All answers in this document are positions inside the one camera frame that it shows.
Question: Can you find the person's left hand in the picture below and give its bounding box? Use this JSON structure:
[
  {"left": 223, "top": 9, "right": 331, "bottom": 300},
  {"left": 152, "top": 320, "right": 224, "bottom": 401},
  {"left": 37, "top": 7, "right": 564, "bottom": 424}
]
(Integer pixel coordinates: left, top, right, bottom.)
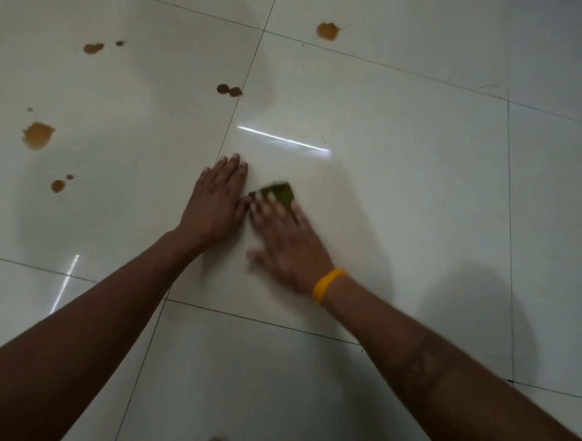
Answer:
[{"left": 175, "top": 153, "right": 252, "bottom": 253}]

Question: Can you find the person's right hand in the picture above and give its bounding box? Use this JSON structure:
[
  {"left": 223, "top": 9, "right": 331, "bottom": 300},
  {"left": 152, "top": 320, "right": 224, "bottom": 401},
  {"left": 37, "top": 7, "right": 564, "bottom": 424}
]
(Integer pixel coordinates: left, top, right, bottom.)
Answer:
[{"left": 245, "top": 190, "right": 337, "bottom": 296}]

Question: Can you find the green cleaning cloth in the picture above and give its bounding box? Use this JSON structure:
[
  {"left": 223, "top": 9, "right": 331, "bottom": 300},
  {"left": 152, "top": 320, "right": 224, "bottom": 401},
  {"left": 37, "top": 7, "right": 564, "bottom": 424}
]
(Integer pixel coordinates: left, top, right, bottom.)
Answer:
[{"left": 247, "top": 181, "right": 296, "bottom": 214}]

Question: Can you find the group of brown floor stains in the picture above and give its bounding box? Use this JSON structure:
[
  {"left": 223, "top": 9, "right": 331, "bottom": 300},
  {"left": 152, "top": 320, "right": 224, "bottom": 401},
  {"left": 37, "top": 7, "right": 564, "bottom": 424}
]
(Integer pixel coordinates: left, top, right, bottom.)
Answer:
[{"left": 21, "top": 21, "right": 342, "bottom": 194}]

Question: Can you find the person's left forearm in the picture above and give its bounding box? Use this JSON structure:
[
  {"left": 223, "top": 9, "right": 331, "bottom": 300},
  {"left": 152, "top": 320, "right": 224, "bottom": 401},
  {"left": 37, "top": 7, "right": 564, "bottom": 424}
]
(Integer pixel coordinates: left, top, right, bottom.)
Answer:
[{"left": 0, "top": 229, "right": 206, "bottom": 441}]

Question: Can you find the person's right forearm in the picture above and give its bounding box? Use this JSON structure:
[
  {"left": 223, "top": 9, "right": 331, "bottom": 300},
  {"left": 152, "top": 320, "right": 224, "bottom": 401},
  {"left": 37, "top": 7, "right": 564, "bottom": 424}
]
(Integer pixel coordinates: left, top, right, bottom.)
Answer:
[{"left": 320, "top": 274, "right": 582, "bottom": 441}]

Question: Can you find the yellow thread wristband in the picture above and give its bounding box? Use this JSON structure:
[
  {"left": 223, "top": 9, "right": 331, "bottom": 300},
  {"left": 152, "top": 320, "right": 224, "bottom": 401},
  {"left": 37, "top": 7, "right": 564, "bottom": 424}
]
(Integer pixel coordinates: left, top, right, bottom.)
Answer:
[{"left": 312, "top": 268, "right": 349, "bottom": 305}]

